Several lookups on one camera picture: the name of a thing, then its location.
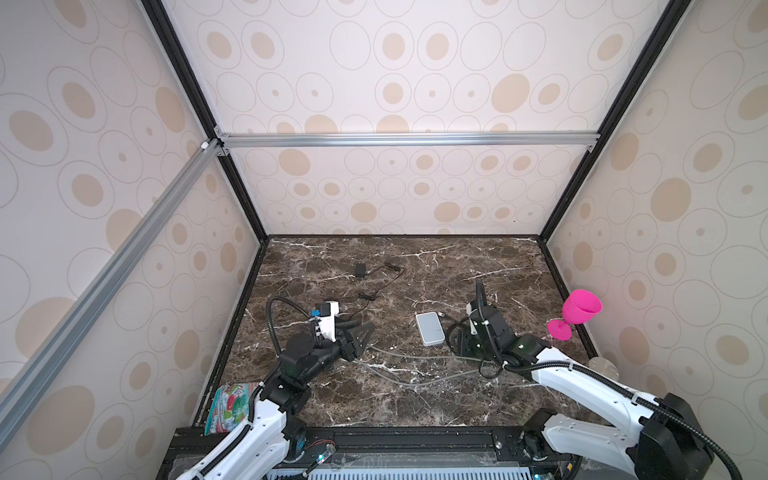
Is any white rectangular device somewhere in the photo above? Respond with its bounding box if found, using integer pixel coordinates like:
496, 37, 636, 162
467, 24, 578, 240
415, 312, 445, 347

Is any small black adapter with cable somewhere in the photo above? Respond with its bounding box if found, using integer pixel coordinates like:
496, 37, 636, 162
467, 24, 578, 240
353, 261, 406, 302

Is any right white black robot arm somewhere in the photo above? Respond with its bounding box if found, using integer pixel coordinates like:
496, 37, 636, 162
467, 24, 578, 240
444, 300, 743, 479

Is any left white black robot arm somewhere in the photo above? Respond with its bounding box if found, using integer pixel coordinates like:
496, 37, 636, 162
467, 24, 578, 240
180, 296, 375, 479

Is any pink plastic goblet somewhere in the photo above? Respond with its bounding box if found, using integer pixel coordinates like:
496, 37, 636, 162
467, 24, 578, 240
547, 289, 603, 341

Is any silver round metal lid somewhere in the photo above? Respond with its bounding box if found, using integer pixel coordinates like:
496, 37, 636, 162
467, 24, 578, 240
588, 356, 620, 381

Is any colourful snack packet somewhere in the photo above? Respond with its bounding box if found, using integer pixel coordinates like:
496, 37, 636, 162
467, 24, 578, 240
204, 382, 258, 435

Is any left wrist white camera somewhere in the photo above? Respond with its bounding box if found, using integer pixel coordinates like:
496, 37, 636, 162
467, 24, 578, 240
311, 301, 340, 342

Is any black front rail base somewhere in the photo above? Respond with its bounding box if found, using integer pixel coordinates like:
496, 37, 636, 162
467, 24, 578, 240
155, 424, 676, 480

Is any horizontal aluminium frame bar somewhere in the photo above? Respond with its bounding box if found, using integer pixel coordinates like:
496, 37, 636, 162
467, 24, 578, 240
203, 130, 600, 152

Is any left diagonal aluminium frame bar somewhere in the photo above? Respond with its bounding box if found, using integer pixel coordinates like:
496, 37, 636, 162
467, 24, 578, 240
1, 138, 223, 449

